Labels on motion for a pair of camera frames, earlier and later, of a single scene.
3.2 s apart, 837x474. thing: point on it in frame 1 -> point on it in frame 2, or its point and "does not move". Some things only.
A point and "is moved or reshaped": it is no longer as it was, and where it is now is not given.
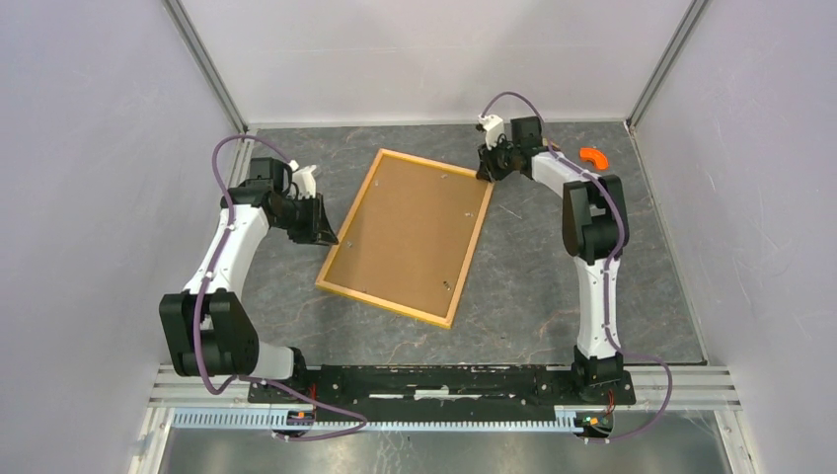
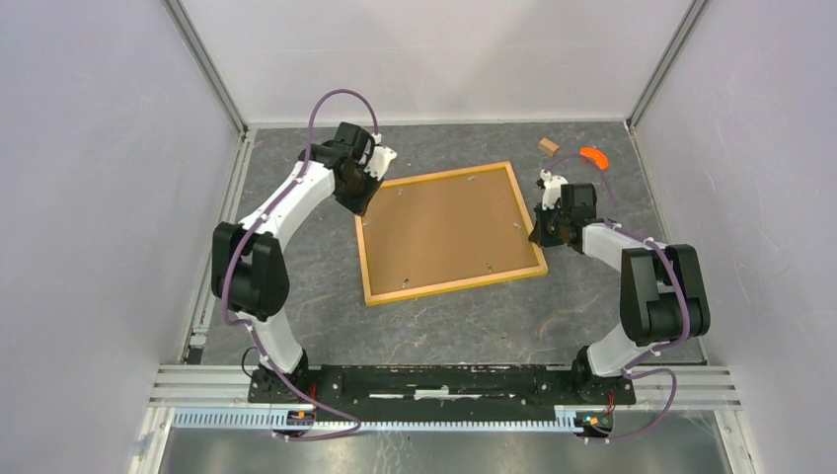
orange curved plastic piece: (596, 155) does not move
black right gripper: (489, 170) -> (538, 236)
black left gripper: (318, 229) -> (359, 205)
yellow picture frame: (410, 238) is moved or reshaped
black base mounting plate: (374, 387) does not move
